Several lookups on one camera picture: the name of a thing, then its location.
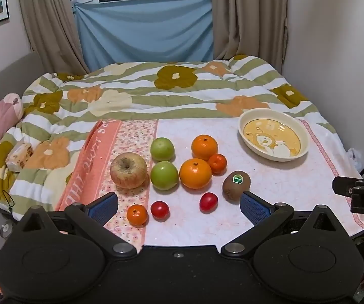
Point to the beige curtain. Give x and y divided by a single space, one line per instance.
52 22
248 15

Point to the floral striped quilt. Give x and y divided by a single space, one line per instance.
169 101

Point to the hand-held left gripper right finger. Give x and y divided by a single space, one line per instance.
253 207

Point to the cream bowl with bear print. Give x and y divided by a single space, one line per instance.
273 139

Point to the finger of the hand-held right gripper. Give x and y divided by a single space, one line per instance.
343 186

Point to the blue cloth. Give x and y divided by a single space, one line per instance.
143 31

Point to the white crumpled plastic bag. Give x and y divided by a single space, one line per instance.
354 156

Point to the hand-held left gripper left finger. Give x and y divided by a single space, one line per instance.
105 207

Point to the grey headboard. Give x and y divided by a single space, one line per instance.
10 72

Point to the large orange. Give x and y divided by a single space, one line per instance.
195 173
204 146

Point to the large red apple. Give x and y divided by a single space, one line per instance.
128 171

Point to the small mandarin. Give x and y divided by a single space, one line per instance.
218 164
137 214

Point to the red cherry tomato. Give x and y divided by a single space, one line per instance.
208 202
160 210

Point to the brown kiwi with green sticker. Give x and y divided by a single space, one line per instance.
236 185

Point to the tissue packet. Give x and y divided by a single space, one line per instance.
18 157

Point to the green apple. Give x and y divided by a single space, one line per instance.
164 175
162 148

